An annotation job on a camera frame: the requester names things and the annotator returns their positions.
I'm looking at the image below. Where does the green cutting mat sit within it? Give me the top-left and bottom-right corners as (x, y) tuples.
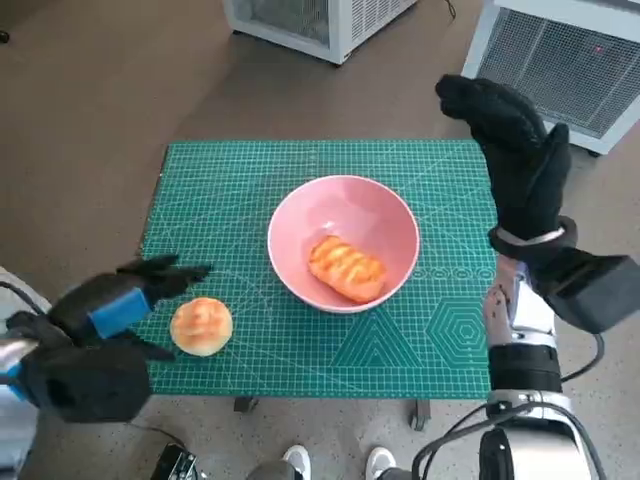
(137, 139), (495, 402)

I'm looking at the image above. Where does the white shoe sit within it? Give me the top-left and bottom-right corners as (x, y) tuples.
(366, 446), (394, 480)
(281, 444), (312, 480)

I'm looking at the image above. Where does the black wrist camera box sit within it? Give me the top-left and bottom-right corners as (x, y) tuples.
(539, 247), (631, 335)
(19, 343), (150, 424)

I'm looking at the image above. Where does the black electronic device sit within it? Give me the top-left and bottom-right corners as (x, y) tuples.
(149, 442), (199, 480)

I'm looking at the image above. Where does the round toy bread bun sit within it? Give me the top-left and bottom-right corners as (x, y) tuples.
(169, 296), (235, 358)

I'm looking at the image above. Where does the long striped toy bread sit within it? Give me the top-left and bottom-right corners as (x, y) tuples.
(307, 234), (388, 304)

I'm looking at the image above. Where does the black left robot hand blue tape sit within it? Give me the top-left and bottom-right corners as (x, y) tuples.
(47, 253), (212, 363)

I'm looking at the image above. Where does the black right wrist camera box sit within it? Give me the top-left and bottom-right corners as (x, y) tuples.
(539, 247), (631, 335)

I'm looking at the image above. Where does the white mesh cabinet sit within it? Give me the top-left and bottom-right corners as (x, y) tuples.
(459, 0), (640, 157)
(222, 0), (419, 65)

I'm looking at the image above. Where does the pink bowl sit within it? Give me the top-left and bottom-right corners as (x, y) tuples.
(267, 174), (421, 314)

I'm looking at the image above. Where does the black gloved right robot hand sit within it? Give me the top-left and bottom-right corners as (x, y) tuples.
(433, 73), (573, 244)

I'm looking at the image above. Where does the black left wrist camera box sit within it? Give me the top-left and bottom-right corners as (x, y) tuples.
(19, 343), (150, 424)

